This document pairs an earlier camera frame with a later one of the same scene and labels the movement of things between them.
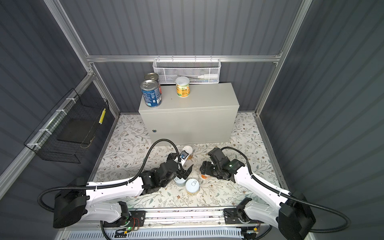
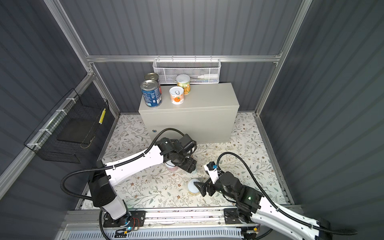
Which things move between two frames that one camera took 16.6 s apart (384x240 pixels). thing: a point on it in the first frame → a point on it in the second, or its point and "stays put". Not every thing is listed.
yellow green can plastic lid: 183,86 stays put
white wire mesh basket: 197,72 stays put
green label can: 180,182 → 194,172
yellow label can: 192,186 stays put
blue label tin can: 151,91 stays put
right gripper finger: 205,167 → 203,187
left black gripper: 187,172 → 191,165
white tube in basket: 212,76 stays put
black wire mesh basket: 67,132 stays put
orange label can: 205,176 → 177,95
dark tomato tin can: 151,76 stays put
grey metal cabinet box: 209,114 stays put
